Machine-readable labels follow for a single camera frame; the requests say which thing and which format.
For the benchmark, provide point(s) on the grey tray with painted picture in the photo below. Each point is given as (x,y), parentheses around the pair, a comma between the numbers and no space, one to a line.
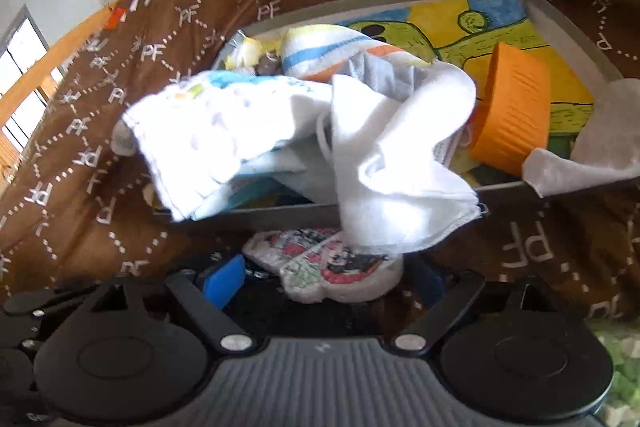
(570,57)

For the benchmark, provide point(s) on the yellow packet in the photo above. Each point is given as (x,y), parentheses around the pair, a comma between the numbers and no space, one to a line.
(247,52)

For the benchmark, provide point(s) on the window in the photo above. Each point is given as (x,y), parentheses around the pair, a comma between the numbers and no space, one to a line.
(17,52)

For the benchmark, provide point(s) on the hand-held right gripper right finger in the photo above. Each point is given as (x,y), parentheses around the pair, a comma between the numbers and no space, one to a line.
(432,287)

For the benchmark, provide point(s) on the grey face mask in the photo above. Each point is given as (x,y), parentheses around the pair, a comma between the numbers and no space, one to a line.
(375,72)

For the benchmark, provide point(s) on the orange ribbed container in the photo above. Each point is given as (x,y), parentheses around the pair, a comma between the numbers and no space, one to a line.
(510,117)

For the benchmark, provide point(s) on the cartoon printed cloth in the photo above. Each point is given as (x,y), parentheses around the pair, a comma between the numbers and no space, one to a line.
(345,272)

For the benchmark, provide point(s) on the white towel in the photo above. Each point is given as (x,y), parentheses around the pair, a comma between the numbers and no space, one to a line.
(390,157)

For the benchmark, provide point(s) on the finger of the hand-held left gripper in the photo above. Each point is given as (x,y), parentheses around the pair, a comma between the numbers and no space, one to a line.
(50,299)

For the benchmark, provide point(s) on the bag of green candies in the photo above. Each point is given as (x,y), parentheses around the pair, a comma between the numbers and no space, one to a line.
(622,372)

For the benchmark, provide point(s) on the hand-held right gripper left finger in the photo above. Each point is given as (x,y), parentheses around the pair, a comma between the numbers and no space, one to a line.
(225,279)

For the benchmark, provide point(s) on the wooden bed frame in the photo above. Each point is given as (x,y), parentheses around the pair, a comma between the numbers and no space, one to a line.
(55,62)

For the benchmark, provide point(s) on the white soft cloth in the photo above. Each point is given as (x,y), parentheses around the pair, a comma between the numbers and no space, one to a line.
(600,132)

